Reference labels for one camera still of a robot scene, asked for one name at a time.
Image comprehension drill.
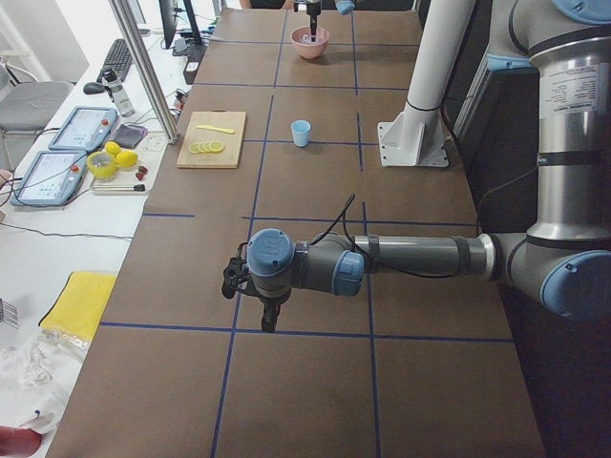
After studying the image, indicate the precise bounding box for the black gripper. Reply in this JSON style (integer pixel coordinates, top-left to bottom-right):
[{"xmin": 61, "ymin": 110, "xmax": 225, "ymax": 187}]
[
  {"xmin": 305, "ymin": 0, "xmax": 321, "ymax": 41},
  {"xmin": 221, "ymin": 242, "xmax": 286, "ymax": 333}
]

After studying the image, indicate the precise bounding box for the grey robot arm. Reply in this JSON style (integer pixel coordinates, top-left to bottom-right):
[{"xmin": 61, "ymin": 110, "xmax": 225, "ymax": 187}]
[
  {"xmin": 221, "ymin": 1, "xmax": 610, "ymax": 332},
  {"xmin": 292, "ymin": 0, "xmax": 355, "ymax": 43}
]

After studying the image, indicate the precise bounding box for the pile of clear ice cubes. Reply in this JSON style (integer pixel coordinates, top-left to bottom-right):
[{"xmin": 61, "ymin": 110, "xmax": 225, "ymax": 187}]
[{"xmin": 293, "ymin": 31, "xmax": 328, "ymax": 47}]

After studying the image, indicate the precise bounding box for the light blue cup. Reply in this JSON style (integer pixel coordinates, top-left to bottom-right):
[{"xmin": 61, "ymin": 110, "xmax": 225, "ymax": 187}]
[{"xmin": 290, "ymin": 119, "xmax": 311, "ymax": 148}]

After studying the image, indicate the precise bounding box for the pink bowl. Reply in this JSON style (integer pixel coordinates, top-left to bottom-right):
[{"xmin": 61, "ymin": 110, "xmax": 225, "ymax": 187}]
[{"xmin": 290, "ymin": 26, "xmax": 330, "ymax": 59}]

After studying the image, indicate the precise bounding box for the black monitor stand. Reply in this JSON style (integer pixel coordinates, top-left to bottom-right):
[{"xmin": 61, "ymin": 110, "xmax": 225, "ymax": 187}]
[{"xmin": 158, "ymin": 0, "xmax": 204, "ymax": 50}]

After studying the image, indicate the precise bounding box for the yellow plastic knife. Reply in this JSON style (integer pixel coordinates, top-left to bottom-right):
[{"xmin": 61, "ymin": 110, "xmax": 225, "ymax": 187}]
[{"xmin": 196, "ymin": 124, "xmax": 236, "ymax": 135}]

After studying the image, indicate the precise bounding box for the wooden cutting board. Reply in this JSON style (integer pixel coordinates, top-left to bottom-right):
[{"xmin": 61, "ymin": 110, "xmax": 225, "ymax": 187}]
[{"xmin": 177, "ymin": 111, "xmax": 246, "ymax": 169}]

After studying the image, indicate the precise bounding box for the white tray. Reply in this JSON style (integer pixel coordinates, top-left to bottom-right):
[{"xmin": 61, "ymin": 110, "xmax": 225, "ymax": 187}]
[{"xmin": 90, "ymin": 165, "xmax": 155, "ymax": 196}]

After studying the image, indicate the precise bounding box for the yellow cloth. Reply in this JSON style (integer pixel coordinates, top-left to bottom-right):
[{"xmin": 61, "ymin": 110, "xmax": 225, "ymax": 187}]
[{"xmin": 38, "ymin": 271, "xmax": 116, "ymax": 344}]

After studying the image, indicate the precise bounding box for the black keyboard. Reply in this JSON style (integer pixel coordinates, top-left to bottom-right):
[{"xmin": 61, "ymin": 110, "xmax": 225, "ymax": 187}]
[{"xmin": 96, "ymin": 38, "xmax": 133, "ymax": 83}]

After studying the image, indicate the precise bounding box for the whole yellow lemon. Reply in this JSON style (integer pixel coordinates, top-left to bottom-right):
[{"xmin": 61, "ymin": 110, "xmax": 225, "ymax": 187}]
[{"xmin": 115, "ymin": 150, "xmax": 138, "ymax": 169}]

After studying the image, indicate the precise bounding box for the clear water bottle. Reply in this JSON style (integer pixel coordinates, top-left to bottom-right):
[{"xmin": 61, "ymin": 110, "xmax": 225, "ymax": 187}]
[{"xmin": 102, "ymin": 69, "xmax": 135, "ymax": 117}]

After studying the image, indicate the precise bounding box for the yellow tape roll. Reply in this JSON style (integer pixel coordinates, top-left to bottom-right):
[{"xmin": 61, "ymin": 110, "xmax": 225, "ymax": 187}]
[{"xmin": 86, "ymin": 151, "xmax": 118, "ymax": 179}]

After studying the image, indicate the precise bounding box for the black computer mouse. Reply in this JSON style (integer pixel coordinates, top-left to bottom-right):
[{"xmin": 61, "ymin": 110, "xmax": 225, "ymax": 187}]
[{"xmin": 83, "ymin": 82, "xmax": 106, "ymax": 95}]

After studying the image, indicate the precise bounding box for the clear plastic bag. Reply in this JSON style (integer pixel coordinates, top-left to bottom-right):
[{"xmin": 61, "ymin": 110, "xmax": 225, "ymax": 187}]
[{"xmin": 1, "ymin": 330, "xmax": 90, "ymax": 435}]

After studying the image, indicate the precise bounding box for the teach pendant far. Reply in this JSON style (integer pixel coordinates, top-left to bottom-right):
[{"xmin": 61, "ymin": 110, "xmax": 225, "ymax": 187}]
[{"xmin": 49, "ymin": 106, "xmax": 118, "ymax": 153}]

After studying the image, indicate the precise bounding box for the teach pendant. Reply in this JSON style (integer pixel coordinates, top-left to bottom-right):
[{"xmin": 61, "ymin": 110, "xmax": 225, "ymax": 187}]
[
  {"xmin": 49, "ymin": 106, "xmax": 118, "ymax": 153},
  {"xmin": 11, "ymin": 150, "xmax": 88, "ymax": 207}
]

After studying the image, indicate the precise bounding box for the teach pendant near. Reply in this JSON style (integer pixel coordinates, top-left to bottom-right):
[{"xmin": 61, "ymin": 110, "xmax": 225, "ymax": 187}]
[{"xmin": 11, "ymin": 150, "xmax": 88, "ymax": 207}]

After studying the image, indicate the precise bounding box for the grey office chair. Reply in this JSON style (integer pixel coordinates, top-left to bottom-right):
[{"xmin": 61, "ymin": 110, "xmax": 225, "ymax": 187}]
[{"xmin": 1, "ymin": 51, "xmax": 74, "ymax": 169}]

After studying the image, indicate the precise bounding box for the aluminium frame post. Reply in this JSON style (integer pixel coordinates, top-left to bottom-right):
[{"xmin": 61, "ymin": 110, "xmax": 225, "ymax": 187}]
[{"xmin": 109, "ymin": 0, "xmax": 179, "ymax": 144}]

